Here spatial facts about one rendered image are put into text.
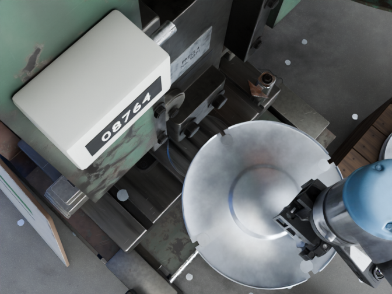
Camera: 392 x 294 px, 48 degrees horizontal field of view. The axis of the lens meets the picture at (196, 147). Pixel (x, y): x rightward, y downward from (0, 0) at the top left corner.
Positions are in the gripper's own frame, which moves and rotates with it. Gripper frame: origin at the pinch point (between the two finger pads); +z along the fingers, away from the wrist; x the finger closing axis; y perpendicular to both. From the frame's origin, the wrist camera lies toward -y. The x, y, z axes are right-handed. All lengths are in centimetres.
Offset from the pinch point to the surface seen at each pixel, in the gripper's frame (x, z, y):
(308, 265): 2.6, 1.8, -3.1
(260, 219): 2.6, 0.8, 7.9
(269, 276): 8.5, 1.7, 0.6
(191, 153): 2.2, 1.2, 24.4
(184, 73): 0.8, -23.3, 28.0
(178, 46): 2.0, -31.7, 28.0
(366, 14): -108, 80, 26
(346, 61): -85, 80, 18
